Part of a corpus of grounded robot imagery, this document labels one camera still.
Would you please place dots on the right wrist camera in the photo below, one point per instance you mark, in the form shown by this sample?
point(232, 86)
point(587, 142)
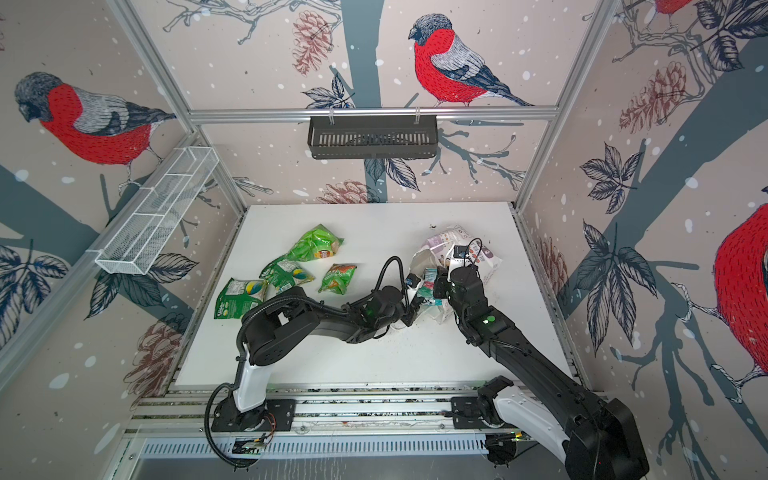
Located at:
point(460, 256)

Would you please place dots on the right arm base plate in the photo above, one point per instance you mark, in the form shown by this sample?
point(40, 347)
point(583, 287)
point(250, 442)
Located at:
point(475, 413)

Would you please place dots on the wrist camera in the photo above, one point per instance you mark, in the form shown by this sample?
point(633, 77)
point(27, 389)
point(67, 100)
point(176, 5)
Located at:
point(413, 281)
point(460, 256)

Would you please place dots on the white patterned paper bag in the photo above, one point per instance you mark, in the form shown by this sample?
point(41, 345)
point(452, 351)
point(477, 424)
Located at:
point(431, 261)

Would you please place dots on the aluminium mounting rail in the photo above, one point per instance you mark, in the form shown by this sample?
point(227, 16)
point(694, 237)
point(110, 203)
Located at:
point(323, 409)

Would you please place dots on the green orange snack packet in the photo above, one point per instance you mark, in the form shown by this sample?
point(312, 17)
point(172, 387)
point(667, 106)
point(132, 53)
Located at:
point(283, 274)

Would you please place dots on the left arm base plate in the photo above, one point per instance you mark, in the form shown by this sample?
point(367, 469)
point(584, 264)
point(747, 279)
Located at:
point(273, 415)

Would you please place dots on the white mesh wall shelf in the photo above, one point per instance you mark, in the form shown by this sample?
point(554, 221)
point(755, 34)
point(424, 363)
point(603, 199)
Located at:
point(140, 239)

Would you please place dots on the aluminium frame crossbar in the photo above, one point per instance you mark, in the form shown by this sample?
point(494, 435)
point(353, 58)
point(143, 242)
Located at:
point(492, 113)

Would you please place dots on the black hanging wire basket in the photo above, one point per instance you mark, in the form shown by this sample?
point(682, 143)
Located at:
point(373, 137)

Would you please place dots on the green Fox's candy bag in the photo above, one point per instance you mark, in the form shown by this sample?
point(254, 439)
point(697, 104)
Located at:
point(238, 297)

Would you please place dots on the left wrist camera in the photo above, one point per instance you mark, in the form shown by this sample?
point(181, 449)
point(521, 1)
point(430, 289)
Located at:
point(413, 281)

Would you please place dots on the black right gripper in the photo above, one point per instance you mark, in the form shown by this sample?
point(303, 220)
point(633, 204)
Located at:
point(442, 284)

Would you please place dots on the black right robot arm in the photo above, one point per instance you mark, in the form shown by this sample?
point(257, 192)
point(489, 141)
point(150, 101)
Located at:
point(592, 437)

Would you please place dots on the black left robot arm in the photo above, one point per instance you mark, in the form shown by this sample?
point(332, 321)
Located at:
point(270, 331)

